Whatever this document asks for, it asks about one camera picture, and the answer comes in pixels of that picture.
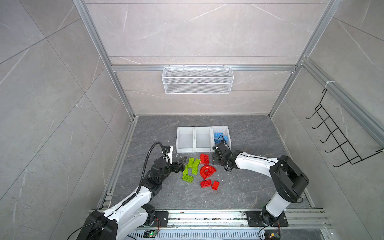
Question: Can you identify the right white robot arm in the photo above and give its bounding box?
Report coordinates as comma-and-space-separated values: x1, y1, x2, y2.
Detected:
213, 141, 310, 226

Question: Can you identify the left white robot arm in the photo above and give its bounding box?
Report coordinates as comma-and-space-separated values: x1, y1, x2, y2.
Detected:
77, 157, 187, 240

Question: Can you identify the green lego brick upper left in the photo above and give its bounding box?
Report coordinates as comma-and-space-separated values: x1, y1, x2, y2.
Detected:
188, 158, 195, 168

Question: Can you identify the green lego brick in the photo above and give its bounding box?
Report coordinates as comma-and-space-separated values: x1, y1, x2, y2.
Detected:
183, 165, 189, 175
182, 175, 194, 183
188, 158, 195, 168
192, 159, 201, 175

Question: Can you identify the green lego brick bottom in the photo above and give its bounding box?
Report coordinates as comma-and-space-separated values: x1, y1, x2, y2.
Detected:
182, 175, 194, 183

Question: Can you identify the green lego brick upper right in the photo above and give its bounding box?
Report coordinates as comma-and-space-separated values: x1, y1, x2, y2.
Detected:
192, 159, 201, 175

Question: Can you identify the red arch lego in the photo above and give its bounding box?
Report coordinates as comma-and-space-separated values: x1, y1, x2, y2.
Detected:
200, 165, 217, 180

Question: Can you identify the white middle storage bin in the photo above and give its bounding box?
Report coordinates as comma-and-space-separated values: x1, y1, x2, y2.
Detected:
195, 127, 214, 153

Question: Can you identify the white storage bin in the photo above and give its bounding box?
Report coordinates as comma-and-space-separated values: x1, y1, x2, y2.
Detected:
210, 126, 232, 152
195, 127, 214, 153
176, 127, 195, 154

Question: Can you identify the white left storage bin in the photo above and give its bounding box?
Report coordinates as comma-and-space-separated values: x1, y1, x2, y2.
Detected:
176, 127, 195, 154

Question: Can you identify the white right storage bin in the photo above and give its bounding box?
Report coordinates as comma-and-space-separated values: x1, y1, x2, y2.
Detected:
210, 126, 232, 152

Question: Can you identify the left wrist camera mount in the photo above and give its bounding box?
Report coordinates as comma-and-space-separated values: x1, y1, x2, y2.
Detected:
164, 146, 174, 165

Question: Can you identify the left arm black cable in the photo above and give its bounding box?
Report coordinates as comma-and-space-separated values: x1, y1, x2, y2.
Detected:
134, 141, 166, 196

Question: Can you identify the white wire mesh basket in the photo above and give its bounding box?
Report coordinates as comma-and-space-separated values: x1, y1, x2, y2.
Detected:
162, 67, 234, 95

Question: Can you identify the metal base rail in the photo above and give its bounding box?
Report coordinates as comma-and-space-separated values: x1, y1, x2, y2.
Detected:
126, 208, 337, 240

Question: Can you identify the black wire hook rack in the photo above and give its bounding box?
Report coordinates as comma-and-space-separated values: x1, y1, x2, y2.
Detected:
306, 89, 384, 168

